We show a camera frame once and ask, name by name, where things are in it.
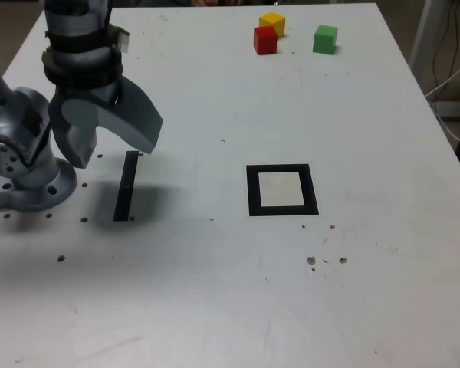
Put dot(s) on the green cube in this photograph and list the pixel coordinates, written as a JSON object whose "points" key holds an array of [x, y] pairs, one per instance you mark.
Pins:
{"points": [[325, 40]]}

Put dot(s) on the white metal frame leg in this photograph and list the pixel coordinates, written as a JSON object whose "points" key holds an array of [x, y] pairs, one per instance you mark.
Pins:
{"points": [[423, 34]]}

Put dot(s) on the black tape square outline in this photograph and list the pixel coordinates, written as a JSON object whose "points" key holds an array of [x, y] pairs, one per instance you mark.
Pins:
{"points": [[253, 191]]}

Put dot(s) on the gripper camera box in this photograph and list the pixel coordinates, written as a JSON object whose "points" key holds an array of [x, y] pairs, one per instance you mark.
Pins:
{"points": [[121, 38]]}

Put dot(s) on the person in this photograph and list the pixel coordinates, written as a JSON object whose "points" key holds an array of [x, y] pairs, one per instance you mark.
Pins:
{"points": [[205, 2]]}

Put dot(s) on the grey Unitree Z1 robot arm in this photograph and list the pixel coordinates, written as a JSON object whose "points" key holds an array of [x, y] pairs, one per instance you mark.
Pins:
{"points": [[23, 180]]}

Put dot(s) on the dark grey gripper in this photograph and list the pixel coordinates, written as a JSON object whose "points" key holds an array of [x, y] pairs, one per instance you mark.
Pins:
{"points": [[88, 92]]}

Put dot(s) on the yellow cube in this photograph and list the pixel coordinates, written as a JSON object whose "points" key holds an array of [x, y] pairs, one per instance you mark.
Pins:
{"points": [[274, 20]]}

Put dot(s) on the red cube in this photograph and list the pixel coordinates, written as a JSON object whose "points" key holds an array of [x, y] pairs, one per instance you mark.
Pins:
{"points": [[265, 40]]}

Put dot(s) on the black tape strip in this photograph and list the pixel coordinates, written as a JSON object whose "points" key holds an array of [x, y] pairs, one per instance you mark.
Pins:
{"points": [[125, 184]]}

